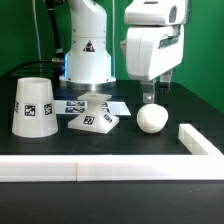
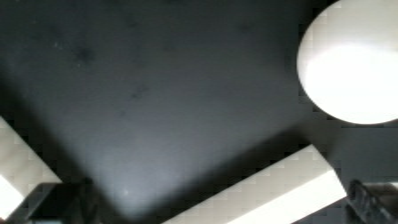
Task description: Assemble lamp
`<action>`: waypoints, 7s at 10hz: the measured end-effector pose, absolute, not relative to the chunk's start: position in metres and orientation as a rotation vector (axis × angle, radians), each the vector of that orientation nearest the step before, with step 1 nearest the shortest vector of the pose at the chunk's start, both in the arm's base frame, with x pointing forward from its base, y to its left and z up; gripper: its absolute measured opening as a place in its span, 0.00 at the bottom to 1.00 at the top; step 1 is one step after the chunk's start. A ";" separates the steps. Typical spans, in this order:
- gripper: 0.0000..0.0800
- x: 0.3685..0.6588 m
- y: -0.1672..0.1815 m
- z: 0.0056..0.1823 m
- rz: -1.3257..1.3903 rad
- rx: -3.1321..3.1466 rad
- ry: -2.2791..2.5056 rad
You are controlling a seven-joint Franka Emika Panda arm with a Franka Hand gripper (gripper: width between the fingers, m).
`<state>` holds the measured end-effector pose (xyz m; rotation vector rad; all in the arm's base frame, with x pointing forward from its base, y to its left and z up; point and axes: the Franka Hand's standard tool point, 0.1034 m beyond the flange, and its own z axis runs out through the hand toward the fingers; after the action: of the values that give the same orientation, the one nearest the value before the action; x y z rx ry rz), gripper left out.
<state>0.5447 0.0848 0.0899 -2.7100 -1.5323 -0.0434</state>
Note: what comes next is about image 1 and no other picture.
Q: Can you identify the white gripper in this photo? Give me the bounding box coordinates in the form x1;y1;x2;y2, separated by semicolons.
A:
120;25;184;104

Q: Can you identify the white lamp bulb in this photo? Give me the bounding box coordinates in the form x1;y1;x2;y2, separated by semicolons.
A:
137;104;168;133

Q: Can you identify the white lamp base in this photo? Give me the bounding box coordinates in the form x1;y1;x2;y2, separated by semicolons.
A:
68;92;119;134

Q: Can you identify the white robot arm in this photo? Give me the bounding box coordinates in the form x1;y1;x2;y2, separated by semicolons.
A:
60;0;189;104

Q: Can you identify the white lamp shade cone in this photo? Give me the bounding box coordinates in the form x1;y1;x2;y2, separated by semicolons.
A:
12;77;58;138

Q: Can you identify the white tag sheet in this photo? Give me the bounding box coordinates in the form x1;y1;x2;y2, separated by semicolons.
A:
54;100;131;116

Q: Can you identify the white L-shaped wall fence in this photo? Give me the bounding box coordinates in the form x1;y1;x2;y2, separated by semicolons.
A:
0;124;224;182

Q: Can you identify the black cable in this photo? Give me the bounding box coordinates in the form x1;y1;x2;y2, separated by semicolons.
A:
4;59;66;78

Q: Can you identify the white thin cable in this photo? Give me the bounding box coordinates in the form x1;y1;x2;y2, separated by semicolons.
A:
32;0;43;61

